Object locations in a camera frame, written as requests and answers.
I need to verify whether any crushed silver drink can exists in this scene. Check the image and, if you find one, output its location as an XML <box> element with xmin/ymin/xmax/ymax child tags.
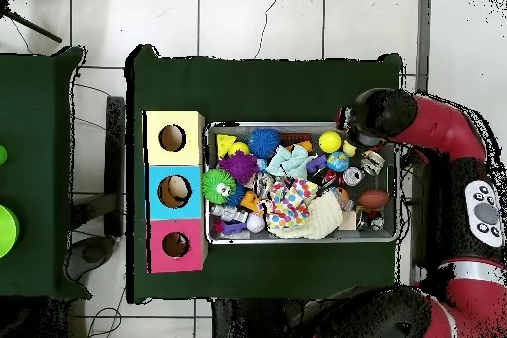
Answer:
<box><xmin>253</xmin><ymin>172</ymin><xmax>275</xmax><ymax>197</ymax></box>

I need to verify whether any cream white cloth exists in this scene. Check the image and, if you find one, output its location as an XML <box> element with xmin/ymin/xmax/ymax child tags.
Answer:
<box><xmin>272</xmin><ymin>190</ymin><xmax>345</xmax><ymax>240</ymax></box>

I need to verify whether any green spiky ball with eyes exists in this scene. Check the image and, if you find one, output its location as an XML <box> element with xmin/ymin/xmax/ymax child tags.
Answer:
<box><xmin>200</xmin><ymin>168</ymin><xmax>238</xmax><ymax>205</ymax></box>

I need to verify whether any lime green bowl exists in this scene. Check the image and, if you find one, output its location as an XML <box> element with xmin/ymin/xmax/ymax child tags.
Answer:
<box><xmin>0</xmin><ymin>204</ymin><xmax>20</xmax><ymax>259</ymax></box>

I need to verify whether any black tripod leg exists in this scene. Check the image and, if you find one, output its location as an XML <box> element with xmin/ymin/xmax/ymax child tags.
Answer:
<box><xmin>0</xmin><ymin>4</ymin><xmax>63</xmax><ymax>44</ymax></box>

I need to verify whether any yellow ball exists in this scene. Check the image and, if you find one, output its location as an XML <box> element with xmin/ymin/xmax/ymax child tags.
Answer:
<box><xmin>317</xmin><ymin>130</ymin><xmax>343</xmax><ymax>154</ymax></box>

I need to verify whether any light blue cloth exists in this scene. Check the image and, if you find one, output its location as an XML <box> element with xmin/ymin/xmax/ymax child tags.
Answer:
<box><xmin>265</xmin><ymin>143</ymin><xmax>311</xmax><ymax>180</ymax></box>

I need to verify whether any purple spiky toy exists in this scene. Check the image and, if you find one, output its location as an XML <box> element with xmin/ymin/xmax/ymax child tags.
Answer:
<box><xmin>217</xmin><ymin>150</ymin><xmax>260</xmax><ymax>185</ymax></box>

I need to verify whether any shallow clear mesh bin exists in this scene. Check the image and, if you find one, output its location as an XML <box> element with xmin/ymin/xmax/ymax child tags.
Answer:
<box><xmin>204</xmin><ymin>120</ymin><xmax>400</xmax><ymax>245</ymax></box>

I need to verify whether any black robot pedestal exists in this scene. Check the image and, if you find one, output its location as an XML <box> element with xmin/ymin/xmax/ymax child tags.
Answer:
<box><xmin>211</xmin><ymin>298</ymin><xmax>308</xmax><ymax>338</ymax></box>

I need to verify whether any blue spiky ball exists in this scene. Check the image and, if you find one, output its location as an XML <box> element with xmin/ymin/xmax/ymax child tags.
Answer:
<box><xmin>248</xmin><ymin>128</ymin><xmax>282</xmax><ymax>160</ymax></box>
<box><xmin>226</xmin><ymin>184</ymin><xmax>246</xmax><ymax>208</ymax></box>

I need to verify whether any wooden box with three holes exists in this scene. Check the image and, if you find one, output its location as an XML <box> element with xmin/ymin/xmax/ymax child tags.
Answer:
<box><xmin>143</xmin><ymin>110</ymin><xmax>209</xmax><ymax>275</ymax></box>

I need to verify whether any dark green side tablecloth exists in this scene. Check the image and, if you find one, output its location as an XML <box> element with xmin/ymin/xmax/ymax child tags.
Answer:
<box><xmin>0</xmin><ymin>46</ymin><xmax>93</xmax><ymax>300</ymax></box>

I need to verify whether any silver toy robot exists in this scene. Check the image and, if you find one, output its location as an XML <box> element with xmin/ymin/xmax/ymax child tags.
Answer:
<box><xmin>210</xmin><ymin>204</ymin><xmax>250</xmax><ymax>224</ymax></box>

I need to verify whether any colourful patterned cloth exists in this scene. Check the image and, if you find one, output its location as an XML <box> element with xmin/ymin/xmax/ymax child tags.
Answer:
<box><xmin>261</xmin><ymin>177</ymin><xmax>320</xmax><ymax>231</ymax></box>

